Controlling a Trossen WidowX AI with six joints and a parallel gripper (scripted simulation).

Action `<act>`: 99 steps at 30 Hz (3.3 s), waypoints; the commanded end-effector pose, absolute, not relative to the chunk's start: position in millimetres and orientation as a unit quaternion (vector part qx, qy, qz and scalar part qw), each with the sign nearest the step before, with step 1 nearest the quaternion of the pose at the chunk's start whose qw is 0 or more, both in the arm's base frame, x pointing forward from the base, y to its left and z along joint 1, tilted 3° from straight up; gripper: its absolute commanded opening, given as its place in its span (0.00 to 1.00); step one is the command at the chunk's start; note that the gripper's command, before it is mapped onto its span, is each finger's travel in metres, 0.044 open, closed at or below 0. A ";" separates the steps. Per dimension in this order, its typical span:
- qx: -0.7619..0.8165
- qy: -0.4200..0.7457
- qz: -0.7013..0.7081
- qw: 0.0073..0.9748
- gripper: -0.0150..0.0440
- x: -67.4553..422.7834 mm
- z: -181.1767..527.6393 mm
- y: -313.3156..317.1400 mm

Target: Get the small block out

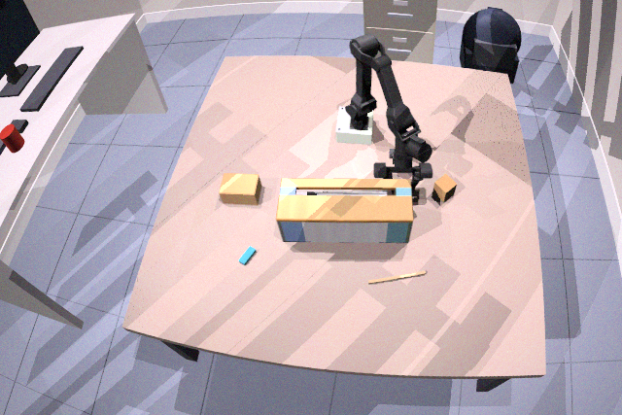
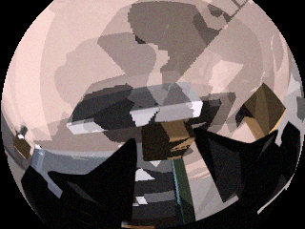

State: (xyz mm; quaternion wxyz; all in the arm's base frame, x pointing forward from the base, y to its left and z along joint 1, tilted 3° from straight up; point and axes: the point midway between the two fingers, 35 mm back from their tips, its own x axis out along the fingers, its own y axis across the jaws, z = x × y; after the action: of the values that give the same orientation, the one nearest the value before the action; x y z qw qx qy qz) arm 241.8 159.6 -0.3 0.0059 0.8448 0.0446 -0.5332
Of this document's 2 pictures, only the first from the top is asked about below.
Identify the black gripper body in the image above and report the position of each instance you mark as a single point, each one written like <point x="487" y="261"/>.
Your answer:
<point x="403" y="164"/>

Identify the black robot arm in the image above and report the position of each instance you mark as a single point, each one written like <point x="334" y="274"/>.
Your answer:
<point x="398" y="115"/>

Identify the small light blue block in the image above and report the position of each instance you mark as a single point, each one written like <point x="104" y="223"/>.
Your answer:
<point x="247" y="255"/>

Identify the light wooden stick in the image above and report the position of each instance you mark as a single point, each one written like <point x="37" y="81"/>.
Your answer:
<point x="394" y="278"/>

